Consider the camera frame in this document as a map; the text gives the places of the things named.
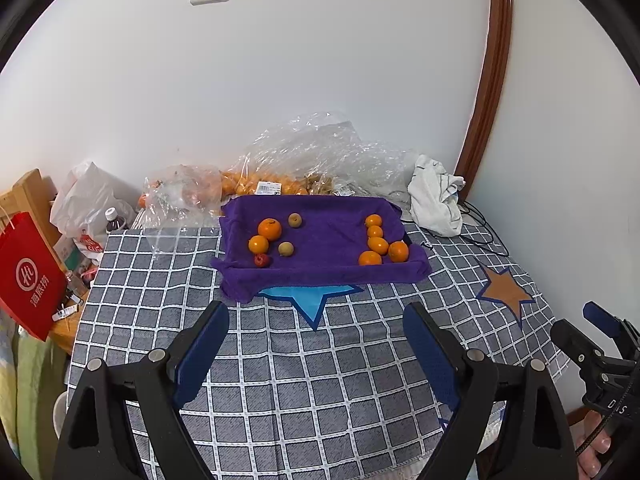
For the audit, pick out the crumpled clear plastic bag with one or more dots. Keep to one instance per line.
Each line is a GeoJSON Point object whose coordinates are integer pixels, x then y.
{"type": "Point", "coordinates": [180, 195]}

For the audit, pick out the white plastic bag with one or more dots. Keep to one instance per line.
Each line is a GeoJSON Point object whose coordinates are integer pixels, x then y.
{"type": "Point", "coordinates": [85, 195]}

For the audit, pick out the pile of bagged tangerines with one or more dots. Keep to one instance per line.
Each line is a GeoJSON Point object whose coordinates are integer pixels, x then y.
{"type": "Point", "coordinates": [245, 185]}

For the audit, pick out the purple towel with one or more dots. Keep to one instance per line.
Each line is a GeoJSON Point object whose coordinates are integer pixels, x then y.
{"type": "Point", "coordinates": [325, 240]}

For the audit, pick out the white bag label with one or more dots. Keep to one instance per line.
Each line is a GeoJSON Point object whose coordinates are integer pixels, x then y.
{"type": "Point", "coordinates": [268, 188]}

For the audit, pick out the green-brown round fruit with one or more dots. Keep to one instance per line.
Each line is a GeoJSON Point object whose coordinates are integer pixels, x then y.
{"type": "Point", "coordinates": [285, 248]}
{"type": "Point", "coordinates": [295, 220]}

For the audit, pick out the large round orange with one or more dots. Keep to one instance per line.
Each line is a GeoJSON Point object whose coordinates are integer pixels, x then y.
{"type": "Point", "coordinates": [270, 228]}

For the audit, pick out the wooden side table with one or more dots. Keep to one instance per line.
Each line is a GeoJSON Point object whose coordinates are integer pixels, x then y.
{"type": "Point", "coordinates": [65, 332]}

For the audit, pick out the brown longan bunch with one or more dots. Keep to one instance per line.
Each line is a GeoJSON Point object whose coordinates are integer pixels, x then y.
{"type": "Point", "coordinates": [320, 185]}

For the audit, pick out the dark bottle white cap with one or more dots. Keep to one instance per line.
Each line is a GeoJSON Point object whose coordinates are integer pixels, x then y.
{"type": "Point", "coordinates": [117, 222]}

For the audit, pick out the red and white packet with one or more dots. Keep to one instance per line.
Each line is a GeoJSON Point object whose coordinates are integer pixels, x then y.
{"type": "Point", "coordinates": [91, 246]}

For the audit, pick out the white crumpled cloth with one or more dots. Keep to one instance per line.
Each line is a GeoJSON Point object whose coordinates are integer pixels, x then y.
{"type": "Point", "coordinates": [430, 200]}

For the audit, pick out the brown wooden door frame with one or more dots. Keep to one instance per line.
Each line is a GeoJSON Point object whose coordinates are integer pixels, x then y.
{"type": "Point", "coordinates": [492, 85]}

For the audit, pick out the small orange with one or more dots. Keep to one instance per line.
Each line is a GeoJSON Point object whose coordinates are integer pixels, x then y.
{"type": "Point", "coordinates": [370, 259]}
{"type": "Point", "coordinates": [373, 220]}
{"type": "Point", "coordinates": [375, 231]}
{"type": "Point", "coordinates": [258, 244]}
{"type": "Point", "coordinates": [398, 251]}

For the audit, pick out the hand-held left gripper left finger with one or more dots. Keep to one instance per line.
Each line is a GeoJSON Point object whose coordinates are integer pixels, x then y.
{"type": "Point", "coordinates": [200, 355]}

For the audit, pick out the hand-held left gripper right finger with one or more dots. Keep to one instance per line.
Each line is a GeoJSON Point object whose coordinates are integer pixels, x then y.
{"type": "Point", "coordinates": [432, 355]}

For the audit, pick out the red paper bag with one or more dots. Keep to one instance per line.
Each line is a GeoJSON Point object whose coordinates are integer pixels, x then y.
{"type": "Point", "coordinates": [30, 280]}

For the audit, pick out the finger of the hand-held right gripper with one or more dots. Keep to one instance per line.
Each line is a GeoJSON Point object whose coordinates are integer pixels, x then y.
{"type": "Point", "coordinates": [575, 345]}
{"type": "Point", "coordinates": [600, 316]}

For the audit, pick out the oval orange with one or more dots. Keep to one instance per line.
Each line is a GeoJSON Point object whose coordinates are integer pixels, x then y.
{"type": "Point", "coordinates": [378, 245]}

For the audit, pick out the grey checked bed sheet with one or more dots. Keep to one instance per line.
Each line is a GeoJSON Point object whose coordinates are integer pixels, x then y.
{"type": "Point", "coordinates": [300, 360]}

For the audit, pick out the large clear plastic bag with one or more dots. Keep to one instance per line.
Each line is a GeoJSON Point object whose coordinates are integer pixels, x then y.
{"type": "Point", "coordinates": [320, 145]}

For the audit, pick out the pale green cloth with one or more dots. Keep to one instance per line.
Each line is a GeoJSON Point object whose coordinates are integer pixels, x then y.
{"type": "Point", "coordinates": [35, 385]}

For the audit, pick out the small red fruit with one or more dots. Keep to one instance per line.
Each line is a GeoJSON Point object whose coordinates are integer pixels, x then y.
{"type": "Point", "coordinates": [261, 260]}

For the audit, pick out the person's right hand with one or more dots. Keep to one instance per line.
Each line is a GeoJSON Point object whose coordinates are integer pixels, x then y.
{"type": "Point", "coordinates": [595, 455]}

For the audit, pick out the light wooden chair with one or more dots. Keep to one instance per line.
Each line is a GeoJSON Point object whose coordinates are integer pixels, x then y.
{"type": "Point", "coordinates": [30, 185]}

